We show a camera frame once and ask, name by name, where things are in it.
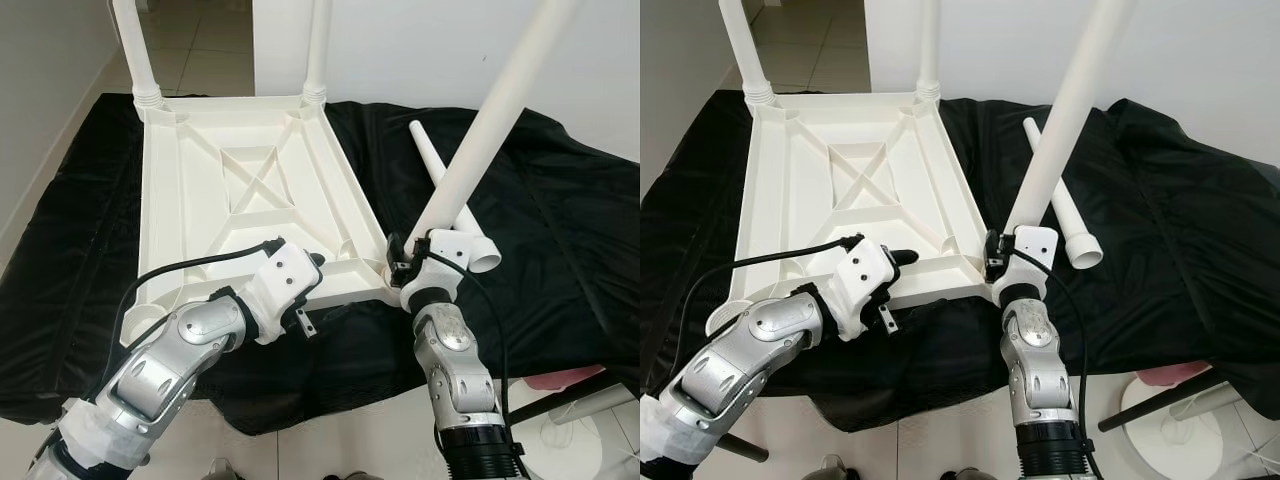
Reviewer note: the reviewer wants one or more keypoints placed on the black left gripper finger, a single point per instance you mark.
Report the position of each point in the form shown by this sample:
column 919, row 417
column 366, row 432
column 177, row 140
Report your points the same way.
column 904, row 257
column 317, row 261

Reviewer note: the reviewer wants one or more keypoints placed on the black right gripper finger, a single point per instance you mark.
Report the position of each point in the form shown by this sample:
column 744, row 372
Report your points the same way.
column 992, row 249
column 394, row 252

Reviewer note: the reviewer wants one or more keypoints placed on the white plastic table leg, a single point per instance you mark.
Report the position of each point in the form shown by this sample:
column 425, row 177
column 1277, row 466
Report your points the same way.
column 428, row 150
column 1038, row 145
column 928, row 50
column 742, row 50
column 135, row 50
column 318, row 50
column 490, row 110
column 1065, row 110

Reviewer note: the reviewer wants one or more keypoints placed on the white plastic table top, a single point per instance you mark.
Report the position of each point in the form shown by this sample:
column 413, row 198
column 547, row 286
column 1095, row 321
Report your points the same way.
column 800, row 200
column 200, row 200

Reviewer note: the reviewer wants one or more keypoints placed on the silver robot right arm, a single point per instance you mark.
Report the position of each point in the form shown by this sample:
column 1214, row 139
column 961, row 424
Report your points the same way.
column 1035, row 355
column 455, row 360

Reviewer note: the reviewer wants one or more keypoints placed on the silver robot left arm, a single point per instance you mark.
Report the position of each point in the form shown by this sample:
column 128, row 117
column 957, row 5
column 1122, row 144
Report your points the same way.
column 170, row 360
column 760, row 350

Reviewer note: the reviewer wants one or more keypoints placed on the black table cloth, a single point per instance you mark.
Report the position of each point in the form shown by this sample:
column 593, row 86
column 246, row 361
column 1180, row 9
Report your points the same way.
column 1190, row 220
column 560, row 220

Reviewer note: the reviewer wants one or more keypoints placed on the grey robot left leg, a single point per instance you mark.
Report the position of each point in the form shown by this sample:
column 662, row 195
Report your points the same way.
column 222, row 471
column 833, row 469

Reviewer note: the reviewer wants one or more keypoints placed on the grey robot leg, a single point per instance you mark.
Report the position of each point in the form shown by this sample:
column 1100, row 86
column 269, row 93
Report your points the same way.
column 360, row 476
column 833, row 469
column 222, row 471
column 970, row 474

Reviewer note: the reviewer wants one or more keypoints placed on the grey robot right leg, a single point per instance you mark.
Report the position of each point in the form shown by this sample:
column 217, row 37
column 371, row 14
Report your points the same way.
column 970, row 474
column 360, row 476

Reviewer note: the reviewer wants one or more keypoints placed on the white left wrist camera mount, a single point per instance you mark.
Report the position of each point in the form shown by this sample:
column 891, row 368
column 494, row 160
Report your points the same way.
column 865, row 272
column 285, row 275

